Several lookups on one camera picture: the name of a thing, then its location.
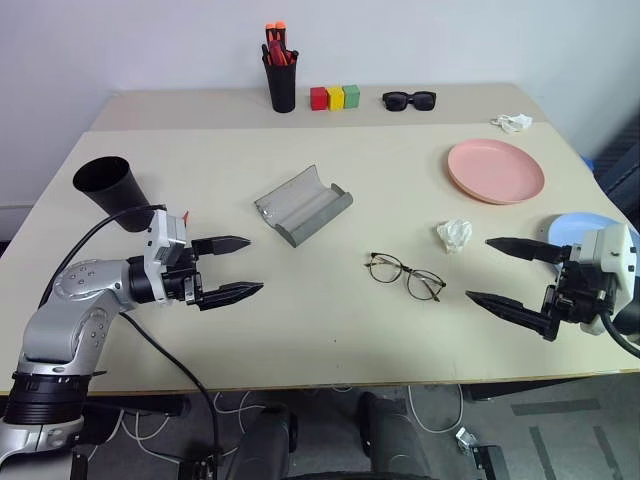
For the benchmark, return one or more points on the black sunglasses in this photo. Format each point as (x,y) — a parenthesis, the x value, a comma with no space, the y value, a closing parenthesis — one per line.
(397,101)

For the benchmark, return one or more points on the crumpled white paper ball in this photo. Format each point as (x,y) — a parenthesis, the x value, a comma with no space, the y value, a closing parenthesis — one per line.
(454,236)

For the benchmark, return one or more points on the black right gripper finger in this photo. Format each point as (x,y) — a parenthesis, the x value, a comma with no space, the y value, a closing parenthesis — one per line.
(510,309)
(530,249)

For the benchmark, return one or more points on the red cube block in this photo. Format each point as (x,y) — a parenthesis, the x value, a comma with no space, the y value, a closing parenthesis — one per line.
(319,99)

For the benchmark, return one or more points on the orange-capped black pen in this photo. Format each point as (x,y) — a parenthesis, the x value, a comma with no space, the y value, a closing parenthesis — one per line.
(281,32)
(271,35)

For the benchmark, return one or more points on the grey glasses case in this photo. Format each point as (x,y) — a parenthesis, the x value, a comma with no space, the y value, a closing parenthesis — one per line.
(300,200)

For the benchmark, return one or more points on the red pen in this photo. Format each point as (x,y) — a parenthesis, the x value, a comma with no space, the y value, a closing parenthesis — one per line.
(279,54)

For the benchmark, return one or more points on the black floor foot bar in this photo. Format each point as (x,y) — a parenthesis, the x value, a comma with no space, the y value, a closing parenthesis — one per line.
(492,462)

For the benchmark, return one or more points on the light blue plate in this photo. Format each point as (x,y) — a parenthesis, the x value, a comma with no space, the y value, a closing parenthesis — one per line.
(565,227)

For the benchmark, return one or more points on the dark rounded shape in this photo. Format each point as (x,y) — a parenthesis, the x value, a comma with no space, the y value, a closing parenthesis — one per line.
(270,445)
(390,440)

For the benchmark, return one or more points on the green cube block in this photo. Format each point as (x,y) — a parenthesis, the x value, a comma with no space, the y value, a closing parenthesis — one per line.
(352,96)

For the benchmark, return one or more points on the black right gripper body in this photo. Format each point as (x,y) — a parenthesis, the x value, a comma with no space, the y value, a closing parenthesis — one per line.
(575,295)

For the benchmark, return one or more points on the pink plate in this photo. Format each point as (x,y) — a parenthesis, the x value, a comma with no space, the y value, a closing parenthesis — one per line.
(495,170)

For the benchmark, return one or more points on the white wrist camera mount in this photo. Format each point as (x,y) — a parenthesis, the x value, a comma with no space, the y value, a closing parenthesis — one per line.
(160,235)
(617,250)

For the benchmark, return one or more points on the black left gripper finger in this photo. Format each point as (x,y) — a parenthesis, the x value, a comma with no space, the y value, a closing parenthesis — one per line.
(222,246)
(230,296)

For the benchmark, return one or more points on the black pen holder cup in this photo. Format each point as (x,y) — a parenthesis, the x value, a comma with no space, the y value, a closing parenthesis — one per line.
(282,90)

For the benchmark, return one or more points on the black floor box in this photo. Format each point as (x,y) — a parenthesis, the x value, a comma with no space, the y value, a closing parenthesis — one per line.
(200,467)

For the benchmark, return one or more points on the metal caster bracket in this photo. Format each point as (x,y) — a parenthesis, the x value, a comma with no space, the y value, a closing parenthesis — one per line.
(466,440)

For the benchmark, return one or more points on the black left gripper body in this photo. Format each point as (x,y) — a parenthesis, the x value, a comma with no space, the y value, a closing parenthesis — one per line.
(181,280)

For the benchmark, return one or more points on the empty black cup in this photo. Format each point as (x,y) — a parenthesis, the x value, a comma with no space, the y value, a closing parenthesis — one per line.
(115,195)

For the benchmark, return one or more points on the dark ribbed panel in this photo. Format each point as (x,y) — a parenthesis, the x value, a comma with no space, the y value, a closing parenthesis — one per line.
(622,165)

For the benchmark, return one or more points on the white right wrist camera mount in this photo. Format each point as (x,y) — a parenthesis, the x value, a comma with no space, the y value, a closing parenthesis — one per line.
(617,250)

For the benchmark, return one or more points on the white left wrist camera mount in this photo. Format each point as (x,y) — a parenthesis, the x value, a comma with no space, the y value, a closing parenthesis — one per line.
(160,235)

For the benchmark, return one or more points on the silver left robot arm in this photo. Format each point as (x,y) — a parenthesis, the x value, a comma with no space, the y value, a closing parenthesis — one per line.
(75,285)

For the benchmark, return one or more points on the thin-framed clear eyeglasses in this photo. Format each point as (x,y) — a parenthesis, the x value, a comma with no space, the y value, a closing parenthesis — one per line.
(385,268)

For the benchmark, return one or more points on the flat crumpled white tissue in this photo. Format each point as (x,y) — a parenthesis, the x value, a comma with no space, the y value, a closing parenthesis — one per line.
(512,122)

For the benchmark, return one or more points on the yellow cube block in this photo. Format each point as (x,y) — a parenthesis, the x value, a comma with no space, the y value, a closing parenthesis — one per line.
(335,98)

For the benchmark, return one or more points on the black table frame bar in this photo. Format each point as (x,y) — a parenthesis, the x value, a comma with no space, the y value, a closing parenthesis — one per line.
(525,390)

